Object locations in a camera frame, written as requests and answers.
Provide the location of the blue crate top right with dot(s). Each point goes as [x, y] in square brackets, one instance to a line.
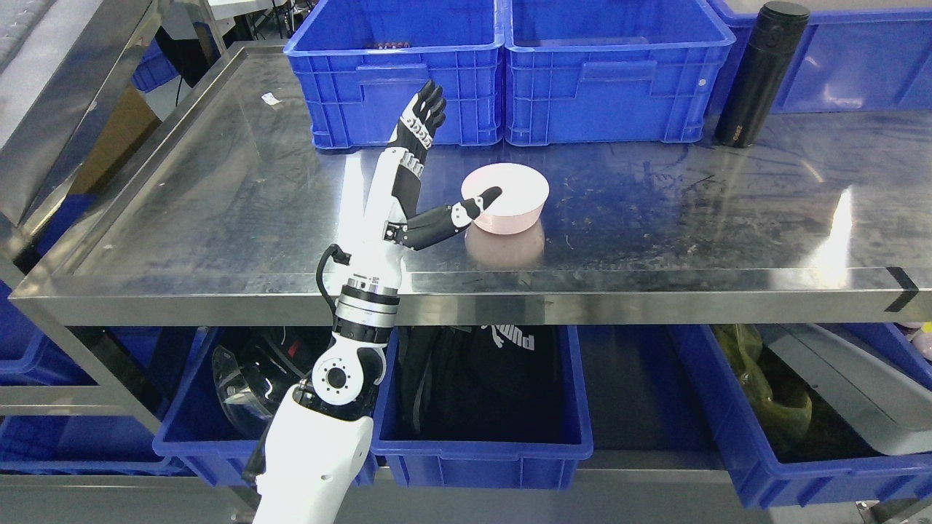
[860, 56]

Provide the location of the blue bin with black bag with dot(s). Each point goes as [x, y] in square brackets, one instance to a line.
[476, 464]

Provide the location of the pink plastic bowl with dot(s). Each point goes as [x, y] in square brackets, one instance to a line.
[524, 193]

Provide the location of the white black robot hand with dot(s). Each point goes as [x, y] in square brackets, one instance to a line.
[391, 224]

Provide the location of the blue bin with helmet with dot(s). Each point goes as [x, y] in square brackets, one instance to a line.
[195, 429]

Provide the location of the black helmet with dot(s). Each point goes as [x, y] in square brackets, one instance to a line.
[253, 367]

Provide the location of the blue crate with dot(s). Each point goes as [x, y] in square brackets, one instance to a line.
[359, 63]
[860, 56]
[609, 71]

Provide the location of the black puma bag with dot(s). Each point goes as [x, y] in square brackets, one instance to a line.
[494, 383]

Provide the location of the blue crate top middle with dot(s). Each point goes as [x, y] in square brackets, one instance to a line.
[609, 71]

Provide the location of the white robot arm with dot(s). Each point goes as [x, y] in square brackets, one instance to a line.
[321, 434]

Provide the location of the blue crate top left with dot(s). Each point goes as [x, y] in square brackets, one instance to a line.
[359, 63]

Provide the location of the blue bin lower right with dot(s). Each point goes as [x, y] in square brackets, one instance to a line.
[760, 478]

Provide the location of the steel table frame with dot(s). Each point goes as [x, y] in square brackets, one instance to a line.
[220, 218]

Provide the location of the black thermos bottle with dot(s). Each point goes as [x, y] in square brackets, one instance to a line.
[773, 41]

